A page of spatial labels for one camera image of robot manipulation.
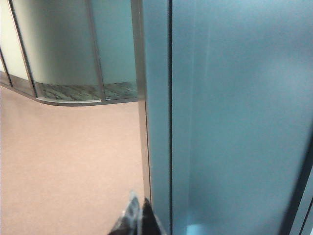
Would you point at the curved frosted glass panel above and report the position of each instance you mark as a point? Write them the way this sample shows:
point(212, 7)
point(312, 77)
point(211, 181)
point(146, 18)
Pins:
point(57, 44)

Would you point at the narrow frosted glass panel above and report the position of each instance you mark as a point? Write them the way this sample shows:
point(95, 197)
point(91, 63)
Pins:
point(115, 41)

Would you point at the grey metal glass wall frame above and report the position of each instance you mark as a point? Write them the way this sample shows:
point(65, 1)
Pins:
point(73, 103)

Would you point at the white backlit glass panel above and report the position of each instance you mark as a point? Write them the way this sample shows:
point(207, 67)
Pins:
point(12, 46)

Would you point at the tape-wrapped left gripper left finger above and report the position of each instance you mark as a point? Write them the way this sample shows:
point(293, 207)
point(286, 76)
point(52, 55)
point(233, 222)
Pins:
point(129, 218)

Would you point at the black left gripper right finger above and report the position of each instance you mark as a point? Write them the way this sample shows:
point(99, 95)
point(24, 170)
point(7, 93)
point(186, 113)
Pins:
point(149, 222)

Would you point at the grey metal pillar cladding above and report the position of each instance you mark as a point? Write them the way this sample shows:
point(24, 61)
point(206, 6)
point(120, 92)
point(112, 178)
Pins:
point(232, 98)

